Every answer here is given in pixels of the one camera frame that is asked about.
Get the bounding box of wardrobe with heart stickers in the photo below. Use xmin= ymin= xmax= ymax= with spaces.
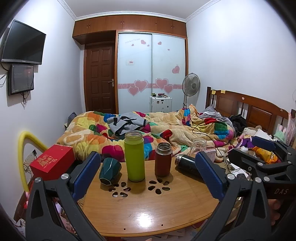
xmin=72 ymin=14 xmax=187 ymax=114

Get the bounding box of colourful patchwork blanket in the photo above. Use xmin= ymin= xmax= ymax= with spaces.
xmin=56 ymin=104 xmax=239 ymax=162

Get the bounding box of pink striped pouch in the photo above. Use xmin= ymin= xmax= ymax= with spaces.
xmin=206 ymin=148 xmax=218 ymax=163

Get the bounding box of dark green faceted cup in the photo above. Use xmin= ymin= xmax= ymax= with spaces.
xmin=99 ymin=157 xmax=122 ymax=186

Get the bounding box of white suitcase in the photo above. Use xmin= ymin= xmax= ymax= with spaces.
xmin=149 ymin=95 xmax=173 ymax=113

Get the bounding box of pink plastic bag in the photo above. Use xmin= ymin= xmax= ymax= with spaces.
xmin=285 ymin=113 xmax=296 ymax=145

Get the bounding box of brown wooden door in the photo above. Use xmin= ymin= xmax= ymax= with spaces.
xmin=84 ymin=44 xmax=116 ymax=114

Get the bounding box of lime green bottle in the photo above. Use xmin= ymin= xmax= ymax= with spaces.
xmin=124 ymin=131 xmax=146 ymax=182

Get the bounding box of wall power socket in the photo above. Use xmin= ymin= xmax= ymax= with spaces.
xmin=24 ymin=149 xmax=38 ymax=163

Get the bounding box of grey and black garment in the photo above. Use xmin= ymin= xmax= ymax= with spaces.
xmin=107 ymin=113 xmax=145 ymax=136

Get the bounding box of yellow foam tube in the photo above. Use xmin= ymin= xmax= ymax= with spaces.
xmin=18 ymin=131 xmax=49 ymax=193

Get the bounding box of standing electric fan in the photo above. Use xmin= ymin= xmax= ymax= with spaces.
xmin=182 ymin=73 xmax=201 ymax=109

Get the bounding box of black thermos bottle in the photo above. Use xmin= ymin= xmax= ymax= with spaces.
xmin=175 ymin=154 xmax=204 ymax=179

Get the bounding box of wall-mounted black television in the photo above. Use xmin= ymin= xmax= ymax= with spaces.
xmin=1 ymin=19 xmax=46 ymax=65

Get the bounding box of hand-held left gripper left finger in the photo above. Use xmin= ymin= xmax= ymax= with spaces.
xmin=25 ymin=151 xmax=104 ymax=241

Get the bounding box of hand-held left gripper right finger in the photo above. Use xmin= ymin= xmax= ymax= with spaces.
xmin=195 ymin=151 xmax=272 ymax=241

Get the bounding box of red gift box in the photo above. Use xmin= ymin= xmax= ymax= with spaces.
xmin=29 ymin=144 xmax=76 ymax=181

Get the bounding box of small wall-mounted screen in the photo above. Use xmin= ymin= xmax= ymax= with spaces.
xmin=8 ymin=64 xmax=35 ymax=96

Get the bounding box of red-brown thermos bottle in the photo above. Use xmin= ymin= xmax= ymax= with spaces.
xmin=154 ymin=142 xmax=173 ymax=178

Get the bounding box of grey plaid pillow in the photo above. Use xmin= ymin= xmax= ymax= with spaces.
xmin=199 ymin=105 xmax=230 ymax=120

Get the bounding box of wooden bed headboard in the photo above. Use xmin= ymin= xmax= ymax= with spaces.
xmin=206 ymin=86 xmax=290 ymax=136

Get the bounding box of person's right hand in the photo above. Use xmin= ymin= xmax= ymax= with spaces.
xmin=269 ymin=199 xmax=287 ymax=229

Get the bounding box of yellow snack packet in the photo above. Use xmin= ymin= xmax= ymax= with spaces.
xmin=250 ymin=146 xmax=279 ymax=163

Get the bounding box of clear glass jar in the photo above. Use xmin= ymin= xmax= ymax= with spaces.
xmin=190 ymin=138 xmax=208 ymax=158

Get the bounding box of green plush toy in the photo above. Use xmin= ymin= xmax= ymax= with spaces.
xmin=274 ymin=130 xmax=287 ymax=142

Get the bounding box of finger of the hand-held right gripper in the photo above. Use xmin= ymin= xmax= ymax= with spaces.
xmin=228 ymin=148 xmax=296 ymax=182
xmin=252 ymin=136 xmax=296 ymax=163

